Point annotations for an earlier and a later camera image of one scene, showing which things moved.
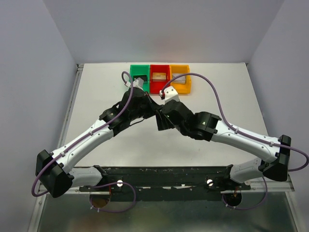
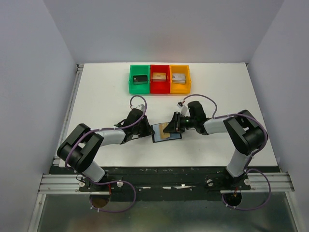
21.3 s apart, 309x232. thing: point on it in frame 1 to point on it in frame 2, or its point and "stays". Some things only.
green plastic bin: [141, 70] stays
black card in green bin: [143, 77] stays
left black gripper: [152, 106] to [148, 130]
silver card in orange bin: [181, 79] stays
